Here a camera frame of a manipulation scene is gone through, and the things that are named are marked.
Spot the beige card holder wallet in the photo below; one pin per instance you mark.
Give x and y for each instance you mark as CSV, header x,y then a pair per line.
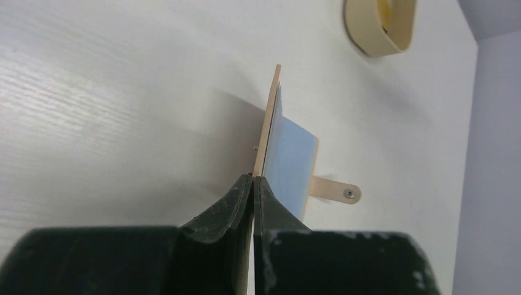
x,y
286,156

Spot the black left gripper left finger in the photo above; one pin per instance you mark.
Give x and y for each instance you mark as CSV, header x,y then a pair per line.
x,y
207,255

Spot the yellow card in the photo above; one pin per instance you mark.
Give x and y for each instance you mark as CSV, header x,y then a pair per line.
x,y
384,8

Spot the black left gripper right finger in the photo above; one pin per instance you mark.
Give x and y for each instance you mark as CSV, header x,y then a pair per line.
x,y
290,258

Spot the beige oval tray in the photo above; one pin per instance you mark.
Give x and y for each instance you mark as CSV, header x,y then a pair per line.
x,y
365,29

